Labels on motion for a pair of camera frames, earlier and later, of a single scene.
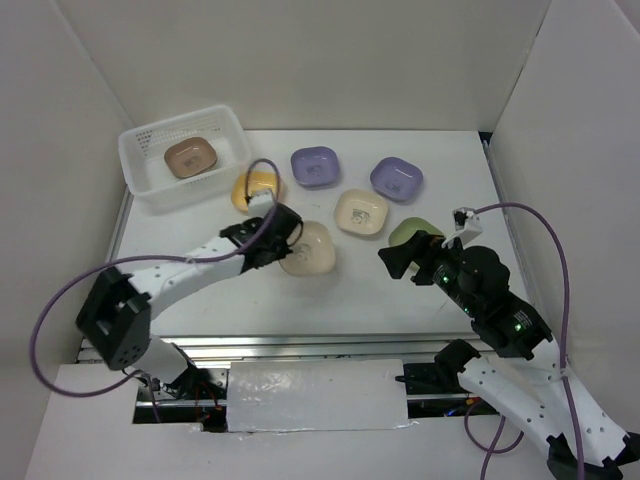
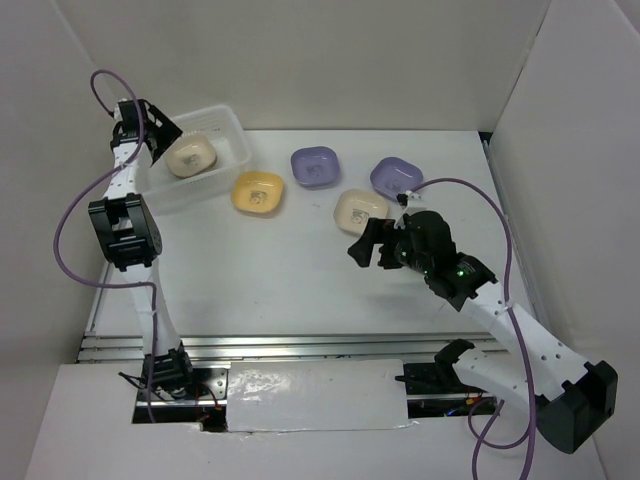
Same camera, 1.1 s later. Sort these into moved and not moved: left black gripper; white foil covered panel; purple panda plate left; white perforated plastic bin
Moved: left black gripper
Not moved: white perforated plastic bin; white foil covered panel; purple panda plate left
